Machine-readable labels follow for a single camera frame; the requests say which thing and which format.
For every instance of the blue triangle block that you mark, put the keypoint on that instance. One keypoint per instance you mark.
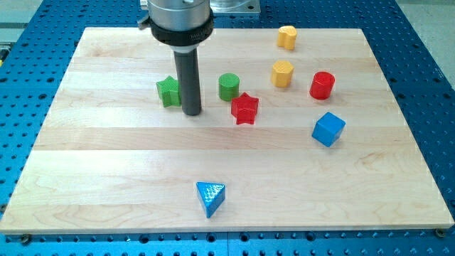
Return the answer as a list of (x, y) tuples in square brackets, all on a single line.
[(211, 196)]

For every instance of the red star block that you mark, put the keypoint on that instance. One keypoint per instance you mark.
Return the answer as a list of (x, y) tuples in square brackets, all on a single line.
[(244, 108)]

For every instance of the green cylinder block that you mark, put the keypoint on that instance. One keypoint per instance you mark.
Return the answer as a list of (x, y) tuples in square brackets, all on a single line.
[(228, 84)]

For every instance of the green star block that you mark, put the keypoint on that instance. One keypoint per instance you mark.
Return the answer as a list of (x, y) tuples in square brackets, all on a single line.
[(168, 92)]

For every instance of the yellow heart block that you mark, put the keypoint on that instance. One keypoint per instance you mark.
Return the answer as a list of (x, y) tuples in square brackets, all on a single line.
[(287, 37)]

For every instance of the red cylinder block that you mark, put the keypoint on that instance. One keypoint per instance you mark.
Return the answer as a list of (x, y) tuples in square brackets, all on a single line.
[(322, 85)]

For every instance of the light wooden board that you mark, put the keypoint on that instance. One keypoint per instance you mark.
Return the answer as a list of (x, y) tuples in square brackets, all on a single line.
[(111, 159)]

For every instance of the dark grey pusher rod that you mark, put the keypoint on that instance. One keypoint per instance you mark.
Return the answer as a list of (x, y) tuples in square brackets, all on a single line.
[(189, 81)]

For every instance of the blue cube block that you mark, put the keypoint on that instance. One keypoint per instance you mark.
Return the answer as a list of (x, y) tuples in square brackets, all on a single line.
[(328, 129)]

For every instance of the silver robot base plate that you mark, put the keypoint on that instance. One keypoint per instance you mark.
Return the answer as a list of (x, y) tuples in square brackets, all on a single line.
[(235, 6)]

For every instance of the yellow hexagon block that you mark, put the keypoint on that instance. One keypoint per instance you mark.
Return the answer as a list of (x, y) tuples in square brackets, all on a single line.
[(282, 72)]

